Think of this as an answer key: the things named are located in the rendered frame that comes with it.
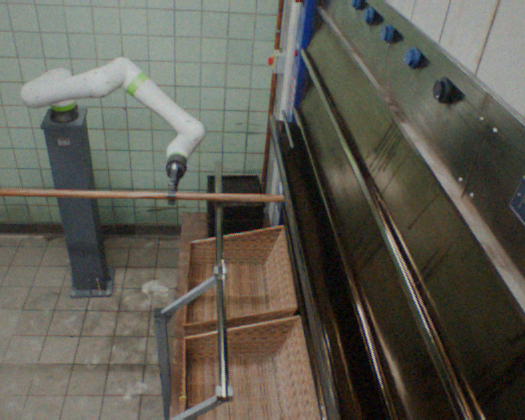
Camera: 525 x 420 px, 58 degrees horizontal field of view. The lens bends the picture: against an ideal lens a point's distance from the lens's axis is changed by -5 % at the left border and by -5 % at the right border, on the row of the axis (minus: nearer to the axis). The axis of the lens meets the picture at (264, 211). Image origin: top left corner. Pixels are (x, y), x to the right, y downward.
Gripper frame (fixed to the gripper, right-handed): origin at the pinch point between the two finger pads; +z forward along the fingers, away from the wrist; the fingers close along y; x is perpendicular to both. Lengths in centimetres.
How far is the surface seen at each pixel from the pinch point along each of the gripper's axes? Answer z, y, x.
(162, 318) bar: 43.2, 25.1, 1.0
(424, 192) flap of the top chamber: 87, -64, -58
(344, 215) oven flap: 52, -31, -55
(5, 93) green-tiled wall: -117, 9, 112
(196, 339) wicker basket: 36, 47, -11
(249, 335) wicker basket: 35, 45, -33
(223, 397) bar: 91, 2, -20
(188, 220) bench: -62, 61, -3
